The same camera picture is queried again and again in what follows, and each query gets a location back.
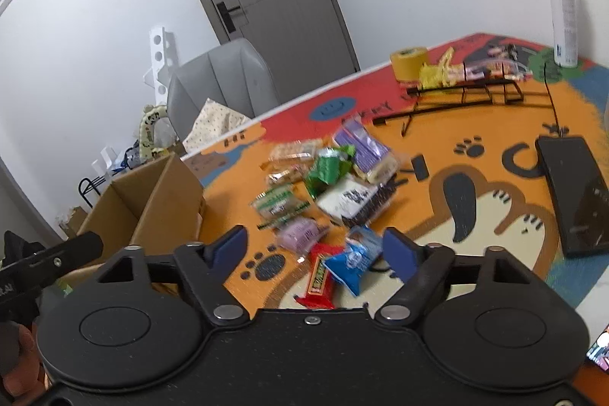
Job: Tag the white spray bottle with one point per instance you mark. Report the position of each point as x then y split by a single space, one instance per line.
564 27

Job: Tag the black wire rack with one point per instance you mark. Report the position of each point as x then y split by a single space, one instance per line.
481 92

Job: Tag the dotted cream cushion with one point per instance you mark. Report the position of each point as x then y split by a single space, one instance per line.
213 121

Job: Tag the small peanut snack pack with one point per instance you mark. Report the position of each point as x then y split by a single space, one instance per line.
286 175

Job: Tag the white perforated board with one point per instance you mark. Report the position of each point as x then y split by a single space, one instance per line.
164 61

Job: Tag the small brown floor box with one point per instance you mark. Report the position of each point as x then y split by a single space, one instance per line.
71 221

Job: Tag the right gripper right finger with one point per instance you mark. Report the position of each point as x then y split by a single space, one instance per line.
423 270

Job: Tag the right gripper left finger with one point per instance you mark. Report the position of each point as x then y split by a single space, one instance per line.
204 268

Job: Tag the blue snack bag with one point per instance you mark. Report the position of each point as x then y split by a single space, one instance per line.
362 248

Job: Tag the pink candy wrappers pile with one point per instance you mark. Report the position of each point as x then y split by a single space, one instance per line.
502 62

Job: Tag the long biscuit bar pack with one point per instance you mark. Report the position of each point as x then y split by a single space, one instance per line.
298 150

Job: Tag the colourful cartoon table mat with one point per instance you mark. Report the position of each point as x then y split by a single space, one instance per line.
468 178

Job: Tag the brown cardboard box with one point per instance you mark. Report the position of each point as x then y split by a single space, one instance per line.
157 206

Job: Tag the grey padded chair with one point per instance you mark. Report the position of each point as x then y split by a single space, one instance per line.
233 74

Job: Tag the yellow crinkled wrapper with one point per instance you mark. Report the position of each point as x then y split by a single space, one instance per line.
442 74

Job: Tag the yellow tape roll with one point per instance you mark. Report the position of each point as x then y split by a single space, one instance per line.
407 63

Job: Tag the green white snack pack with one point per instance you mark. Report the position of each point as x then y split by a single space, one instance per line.
277 206

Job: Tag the green crinkled snack bag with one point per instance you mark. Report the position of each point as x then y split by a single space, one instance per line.
330 165

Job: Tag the left hand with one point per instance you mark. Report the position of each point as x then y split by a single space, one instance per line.
26 381

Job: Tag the purple cracker package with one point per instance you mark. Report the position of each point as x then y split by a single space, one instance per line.
373 161

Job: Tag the red candy bar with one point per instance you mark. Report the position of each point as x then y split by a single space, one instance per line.
321 285

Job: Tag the white black cookie pack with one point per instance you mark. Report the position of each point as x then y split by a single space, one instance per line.
353 203

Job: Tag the black shoe rack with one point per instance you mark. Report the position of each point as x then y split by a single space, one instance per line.
91 189

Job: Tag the black flat device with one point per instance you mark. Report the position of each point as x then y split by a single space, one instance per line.
578 192

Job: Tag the panda print neck pillow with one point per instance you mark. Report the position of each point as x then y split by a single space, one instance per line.
146 132

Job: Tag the pink purple snack pack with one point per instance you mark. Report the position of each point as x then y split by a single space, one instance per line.
301 234

